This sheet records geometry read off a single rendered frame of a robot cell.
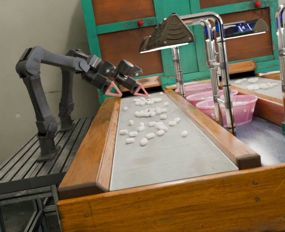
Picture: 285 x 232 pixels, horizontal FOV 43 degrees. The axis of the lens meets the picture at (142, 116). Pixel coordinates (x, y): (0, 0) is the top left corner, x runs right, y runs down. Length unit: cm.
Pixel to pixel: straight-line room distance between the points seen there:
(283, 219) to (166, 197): 28
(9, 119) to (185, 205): 284
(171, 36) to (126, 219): 43
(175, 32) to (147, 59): 177
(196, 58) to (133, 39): 47
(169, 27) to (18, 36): 270
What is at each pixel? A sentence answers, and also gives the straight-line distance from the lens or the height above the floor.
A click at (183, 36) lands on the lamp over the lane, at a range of 86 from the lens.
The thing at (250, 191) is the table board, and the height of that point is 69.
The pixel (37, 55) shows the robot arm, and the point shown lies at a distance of 156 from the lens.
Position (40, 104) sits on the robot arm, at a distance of 157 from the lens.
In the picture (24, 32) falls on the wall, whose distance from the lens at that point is 346.
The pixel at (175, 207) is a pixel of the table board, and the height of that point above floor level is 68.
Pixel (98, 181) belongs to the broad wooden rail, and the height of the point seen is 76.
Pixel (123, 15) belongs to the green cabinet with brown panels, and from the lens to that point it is 263.
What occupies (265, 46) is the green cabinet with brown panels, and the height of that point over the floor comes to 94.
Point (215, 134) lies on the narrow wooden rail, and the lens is 110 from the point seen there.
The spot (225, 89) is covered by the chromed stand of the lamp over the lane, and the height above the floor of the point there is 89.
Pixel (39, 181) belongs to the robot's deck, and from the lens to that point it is 135.
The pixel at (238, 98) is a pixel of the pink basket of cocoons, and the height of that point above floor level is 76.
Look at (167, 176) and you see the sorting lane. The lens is 88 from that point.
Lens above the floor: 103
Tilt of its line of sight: 10 degrees down
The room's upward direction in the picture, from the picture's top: 9 degrees counter-clockwise
